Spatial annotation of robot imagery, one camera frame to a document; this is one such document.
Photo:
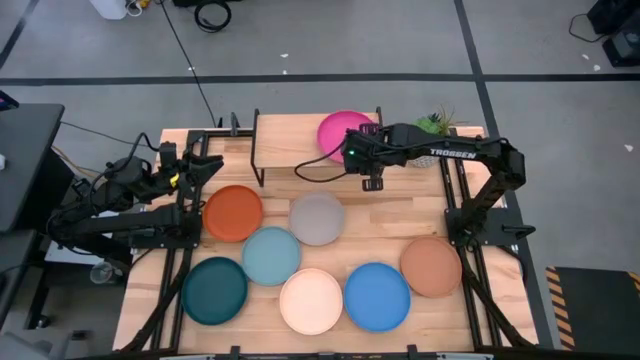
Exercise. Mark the black power adapter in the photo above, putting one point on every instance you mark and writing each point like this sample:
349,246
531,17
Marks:
80,189

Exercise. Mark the black desk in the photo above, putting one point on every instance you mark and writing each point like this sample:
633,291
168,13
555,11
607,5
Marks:
25,160

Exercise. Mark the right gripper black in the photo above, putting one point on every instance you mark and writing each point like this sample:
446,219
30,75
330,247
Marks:
367,150

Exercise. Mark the dark teal plate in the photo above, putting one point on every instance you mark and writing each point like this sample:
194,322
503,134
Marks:
214,291

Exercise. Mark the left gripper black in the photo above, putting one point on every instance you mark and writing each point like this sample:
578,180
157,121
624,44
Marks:
185,167

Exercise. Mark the light blue plate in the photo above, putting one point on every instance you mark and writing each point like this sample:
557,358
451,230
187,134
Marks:
271,256

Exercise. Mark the black aluminium table frame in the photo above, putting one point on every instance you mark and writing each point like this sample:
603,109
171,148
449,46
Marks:
225,133

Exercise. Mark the gray plate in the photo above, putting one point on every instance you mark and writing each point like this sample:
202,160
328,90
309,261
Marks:
316,218

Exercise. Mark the white container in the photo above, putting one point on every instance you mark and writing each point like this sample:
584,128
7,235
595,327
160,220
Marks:
109,7

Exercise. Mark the wooden shelf black metal legs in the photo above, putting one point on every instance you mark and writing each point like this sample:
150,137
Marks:
285,140

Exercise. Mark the terracotta brown plate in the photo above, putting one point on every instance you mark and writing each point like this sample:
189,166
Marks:
430,266

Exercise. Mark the clear glass jar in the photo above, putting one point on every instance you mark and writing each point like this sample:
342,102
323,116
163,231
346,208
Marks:
102,273

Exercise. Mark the pink plate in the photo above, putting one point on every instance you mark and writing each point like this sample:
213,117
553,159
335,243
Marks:
332,132

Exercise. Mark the cream plate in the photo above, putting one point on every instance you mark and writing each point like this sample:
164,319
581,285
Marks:
311,301

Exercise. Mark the orange plate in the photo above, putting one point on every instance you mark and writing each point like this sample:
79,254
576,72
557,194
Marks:
233,213

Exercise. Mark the black equipment case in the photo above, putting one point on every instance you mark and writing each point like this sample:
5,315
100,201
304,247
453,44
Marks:
620,30

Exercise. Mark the black yellow hazard striped mat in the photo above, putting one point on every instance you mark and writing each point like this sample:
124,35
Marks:
600,305

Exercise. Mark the potted succulent white patterned pot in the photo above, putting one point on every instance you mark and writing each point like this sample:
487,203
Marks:
425,161

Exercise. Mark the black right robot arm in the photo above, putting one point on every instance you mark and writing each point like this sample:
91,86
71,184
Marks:
480,155

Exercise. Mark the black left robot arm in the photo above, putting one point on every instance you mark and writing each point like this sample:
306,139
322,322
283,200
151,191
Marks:
125,220

